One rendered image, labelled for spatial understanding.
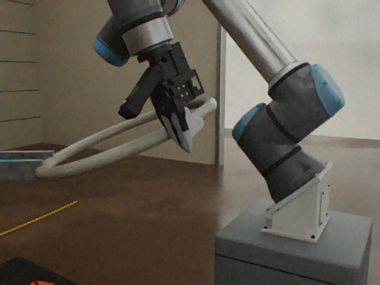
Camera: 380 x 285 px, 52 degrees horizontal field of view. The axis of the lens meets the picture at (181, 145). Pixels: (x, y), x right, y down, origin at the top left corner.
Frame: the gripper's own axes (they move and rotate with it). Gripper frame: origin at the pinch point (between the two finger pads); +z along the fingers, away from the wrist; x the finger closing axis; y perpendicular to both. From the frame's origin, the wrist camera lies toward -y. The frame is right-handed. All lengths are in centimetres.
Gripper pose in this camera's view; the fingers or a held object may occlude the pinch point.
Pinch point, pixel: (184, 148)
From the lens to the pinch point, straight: 78.1
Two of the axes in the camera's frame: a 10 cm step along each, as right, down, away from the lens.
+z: 3.8, 9.0, 1.9
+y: 7.8, -4.3, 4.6
